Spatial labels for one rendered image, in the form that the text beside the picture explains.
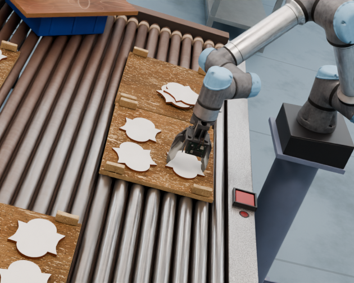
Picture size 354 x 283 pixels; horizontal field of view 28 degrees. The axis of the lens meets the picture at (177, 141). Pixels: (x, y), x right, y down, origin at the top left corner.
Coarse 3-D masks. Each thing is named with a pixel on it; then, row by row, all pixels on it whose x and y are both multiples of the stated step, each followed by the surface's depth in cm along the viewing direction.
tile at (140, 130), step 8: (128, 120) 232; (136, 120) 233; (144, 120) 235; (120, 128) 227; (128, 128) 228; (136, 128) 229; (144, 128) 231; (152, 128) 232; (128, 136) 224; (136, 136) 225; (144, 136) 226; (152, 136) 228
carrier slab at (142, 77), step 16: (128, 64) 267; (144, 64) 271; (160, 64) 275; (128, 80) 256; (144, 80) 260; (160, 80) 264; (176, 80) 267; (192, 80) 271; (144, 96) 250; (160, 96) 254; (160, 112) 244; (176, 112) 247; (192, 112) 250
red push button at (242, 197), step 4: (236, 192) 218; (240, 192) 219; (236, 196) 216; (240, 196) 217; (244, 196) 218; (248, 196) 218; (252, 196) 219; (236, 200) 214; (240, 200) 215; (244, 200) 216; (248, 200) 216; (252, 200) 217; (252, 204) 215
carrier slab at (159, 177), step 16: (128, 112) 238; (144, 112) 241; (112, 128) 227; (160, 128) 235; (176, 128) 238; (112, 144) 219; (144, 144) 224; (160, 144) 227; (112, 160) 212; (160, 160) 219; (208, 160) 227; (112, 176) 207; (128, 176) 207; (144, 176) 210; (160, 176) 212; (176, 176) 215; (208, 176) 220; (176, 192) 209
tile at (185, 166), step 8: (184, 152) 226; (176, 160) 220; (184, 160) 222; (192, 160) 223; (176, 168) 217; (184, 168) 218; (192, 168) 219; (200, 168) 220; (184, 176) 214; (192, 176) 216; (200, 176) 218
